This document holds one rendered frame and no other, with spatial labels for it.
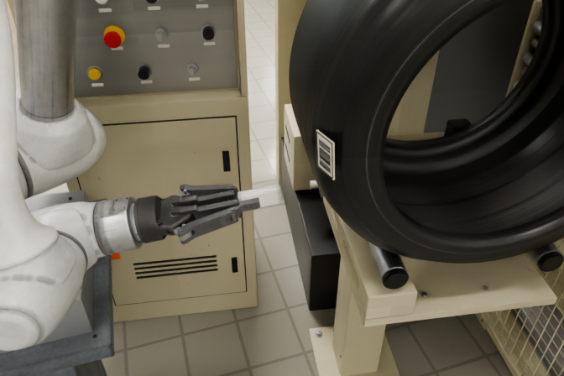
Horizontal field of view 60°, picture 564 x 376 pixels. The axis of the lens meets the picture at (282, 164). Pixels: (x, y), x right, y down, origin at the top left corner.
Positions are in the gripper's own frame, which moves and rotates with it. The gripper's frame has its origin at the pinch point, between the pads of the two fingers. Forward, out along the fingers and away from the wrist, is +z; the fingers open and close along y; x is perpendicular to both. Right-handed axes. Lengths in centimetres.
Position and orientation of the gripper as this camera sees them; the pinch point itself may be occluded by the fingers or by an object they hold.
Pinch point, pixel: (259, 197)
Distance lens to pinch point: 81.6
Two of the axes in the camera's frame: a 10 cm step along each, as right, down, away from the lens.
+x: 1.4, 8.0, 5.8
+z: 9.8, -1.9, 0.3
